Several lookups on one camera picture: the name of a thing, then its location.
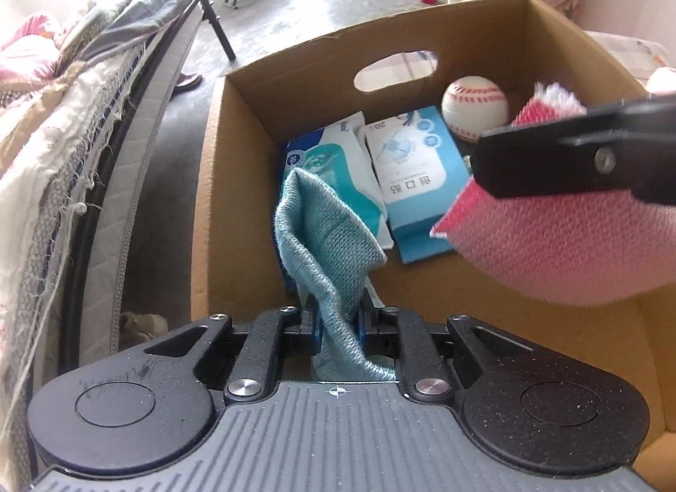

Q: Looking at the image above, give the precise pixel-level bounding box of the teal knitted cloth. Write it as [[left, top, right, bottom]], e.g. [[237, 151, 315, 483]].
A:
[[274, 168, 395, 382]]

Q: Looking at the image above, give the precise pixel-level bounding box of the pink knitted cloth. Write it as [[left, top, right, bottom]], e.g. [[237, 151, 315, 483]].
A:
[[431, 85, 675, 306]]

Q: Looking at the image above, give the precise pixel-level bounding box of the grey blue box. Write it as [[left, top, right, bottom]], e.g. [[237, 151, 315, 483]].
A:
[[364, 106, 470, 264]]

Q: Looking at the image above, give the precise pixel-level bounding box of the white red baseball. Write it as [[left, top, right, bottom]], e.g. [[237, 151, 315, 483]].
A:
[[441, 75, 509, 142]]

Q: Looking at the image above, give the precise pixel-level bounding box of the blue white wet wipes pack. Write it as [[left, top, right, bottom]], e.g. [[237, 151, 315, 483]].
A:
[[283, 111, 394, 249]]

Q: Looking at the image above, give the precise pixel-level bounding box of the pink white plush toy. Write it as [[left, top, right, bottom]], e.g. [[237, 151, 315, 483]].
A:
[[645, 67, 676, 95]]

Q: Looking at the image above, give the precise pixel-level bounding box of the dark slipper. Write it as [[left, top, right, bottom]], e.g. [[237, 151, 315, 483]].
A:
[[172, 73, 203, 96]]

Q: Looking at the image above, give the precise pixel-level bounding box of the bed with grey mattress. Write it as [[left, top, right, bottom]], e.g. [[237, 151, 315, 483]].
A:
[[1, 0, 210, 491]]

